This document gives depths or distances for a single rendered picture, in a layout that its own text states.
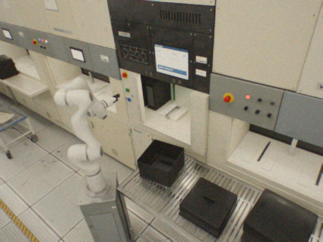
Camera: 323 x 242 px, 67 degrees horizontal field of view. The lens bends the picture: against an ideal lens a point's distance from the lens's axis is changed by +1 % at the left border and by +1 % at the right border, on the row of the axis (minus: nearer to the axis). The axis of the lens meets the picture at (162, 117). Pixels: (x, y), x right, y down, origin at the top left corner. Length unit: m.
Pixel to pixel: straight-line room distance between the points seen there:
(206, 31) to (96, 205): 1.42
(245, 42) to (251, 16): 0.13
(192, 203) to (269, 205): 0.46
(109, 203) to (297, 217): 1.21
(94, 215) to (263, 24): 1.70
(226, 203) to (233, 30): 1.06
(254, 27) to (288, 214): 1.01
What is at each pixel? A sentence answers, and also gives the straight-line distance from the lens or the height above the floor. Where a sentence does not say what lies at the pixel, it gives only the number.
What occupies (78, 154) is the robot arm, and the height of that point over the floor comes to 1.16.
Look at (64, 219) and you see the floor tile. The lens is 2.91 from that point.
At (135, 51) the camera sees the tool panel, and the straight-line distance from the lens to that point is 1.95.
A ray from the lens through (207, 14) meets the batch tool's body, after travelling 1.51.
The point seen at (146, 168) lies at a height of 0.89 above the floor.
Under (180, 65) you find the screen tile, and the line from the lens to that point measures 1.71.
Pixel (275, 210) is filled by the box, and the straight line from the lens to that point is 1.56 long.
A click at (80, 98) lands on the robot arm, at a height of 1.53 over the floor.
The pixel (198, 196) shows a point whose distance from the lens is 1.72.
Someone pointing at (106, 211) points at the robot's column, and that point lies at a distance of 2.03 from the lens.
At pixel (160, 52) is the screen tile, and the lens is 1.78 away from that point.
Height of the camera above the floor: 2.24
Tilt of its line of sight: 35 degrees down
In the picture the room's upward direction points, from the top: 5 degrees counter-clockwise
